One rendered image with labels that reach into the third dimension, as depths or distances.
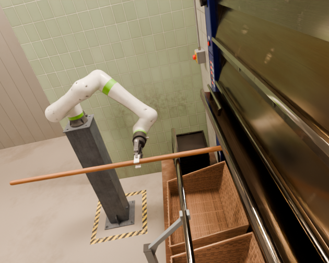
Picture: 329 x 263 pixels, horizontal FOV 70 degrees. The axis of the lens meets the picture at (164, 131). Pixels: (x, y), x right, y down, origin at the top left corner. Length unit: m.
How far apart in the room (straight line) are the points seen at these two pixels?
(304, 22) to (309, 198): 0.44
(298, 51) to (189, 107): 1.98
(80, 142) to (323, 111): 1.78
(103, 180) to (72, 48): 1.26
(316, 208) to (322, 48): 0.39
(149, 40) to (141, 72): 0.32
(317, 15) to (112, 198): 2.20
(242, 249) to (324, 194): 0.92
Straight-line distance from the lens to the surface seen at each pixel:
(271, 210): 0.83
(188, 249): 1.02
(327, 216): 0.71
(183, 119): 2.65
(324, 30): 0.59
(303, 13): 0.65
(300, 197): 0.78
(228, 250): 1.53
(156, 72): 2.41
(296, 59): 0.71
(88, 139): 2.03
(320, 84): 0.62
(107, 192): 2.41
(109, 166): 1.43
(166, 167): 2.24
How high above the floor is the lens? 2.05
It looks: 32 degrees down
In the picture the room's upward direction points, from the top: 13 degrees counter-clockwise
